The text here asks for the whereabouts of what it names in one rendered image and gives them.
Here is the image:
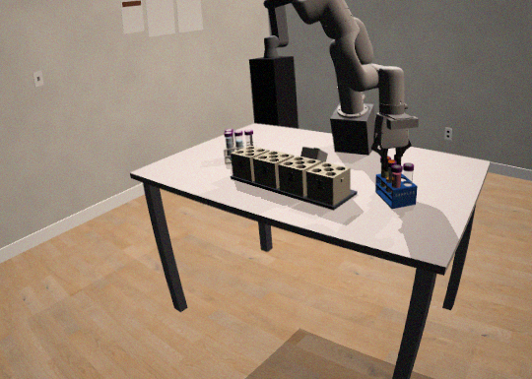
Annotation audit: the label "blue tube rack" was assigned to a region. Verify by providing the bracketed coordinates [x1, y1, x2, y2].
[375, 174, 418, 209]

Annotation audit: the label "beige bucket adapter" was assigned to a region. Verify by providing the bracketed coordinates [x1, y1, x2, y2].
[278, 156, 321, 197]
[231, 146, 270, 182]
[253, 151, 295, 189]
[306, 162, 351, 206]

